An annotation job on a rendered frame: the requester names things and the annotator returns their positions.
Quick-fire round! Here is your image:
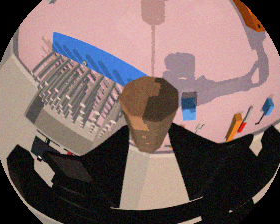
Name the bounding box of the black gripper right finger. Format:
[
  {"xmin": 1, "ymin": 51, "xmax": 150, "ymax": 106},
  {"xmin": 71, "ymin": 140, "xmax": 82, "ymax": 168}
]
[{"xmin": 168, "ymin": 123, "xmax": 253, "ymax": 201}]

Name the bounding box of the blue cube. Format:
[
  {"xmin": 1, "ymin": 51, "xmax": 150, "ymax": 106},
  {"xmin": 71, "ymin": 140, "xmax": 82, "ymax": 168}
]
[
  {"xmin": 181, "ymin": 97, "xmax": 196, "ymax": 121},
  {"xmin": 262, "ymin": 97, "xmax": 274, "ymax": 116}
]

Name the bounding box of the blue flat strip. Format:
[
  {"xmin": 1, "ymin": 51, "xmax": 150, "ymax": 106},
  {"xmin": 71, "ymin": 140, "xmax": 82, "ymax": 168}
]
[{"xmin": 52, "ymin": 32, "xmax": 148, "ymax": 87}]

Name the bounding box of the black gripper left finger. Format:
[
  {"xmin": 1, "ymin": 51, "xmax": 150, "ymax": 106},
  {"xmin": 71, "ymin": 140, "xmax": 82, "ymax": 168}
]
[{"xmin": 43, "ymin": 125, "xmax": 129, "ymax": 208}]

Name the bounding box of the orange-brown flat bar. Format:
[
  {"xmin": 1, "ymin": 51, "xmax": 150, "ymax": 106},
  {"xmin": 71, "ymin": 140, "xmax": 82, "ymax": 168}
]
[{"xmin": 225, "ymin": 113, "xmax": 242, "ymax": 141}]

